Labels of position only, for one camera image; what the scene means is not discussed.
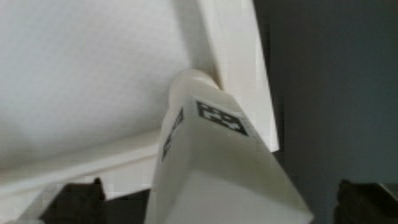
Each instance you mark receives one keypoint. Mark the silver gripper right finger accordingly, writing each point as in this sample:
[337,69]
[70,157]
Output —
[367,203]

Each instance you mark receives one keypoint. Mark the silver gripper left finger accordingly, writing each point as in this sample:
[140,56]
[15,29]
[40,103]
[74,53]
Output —
[78,207]

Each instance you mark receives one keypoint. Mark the white desk leg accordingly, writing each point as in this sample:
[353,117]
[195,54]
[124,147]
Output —
[221,184]

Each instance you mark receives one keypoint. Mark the white desk top tray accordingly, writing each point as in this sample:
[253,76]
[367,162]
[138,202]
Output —
[92,55]

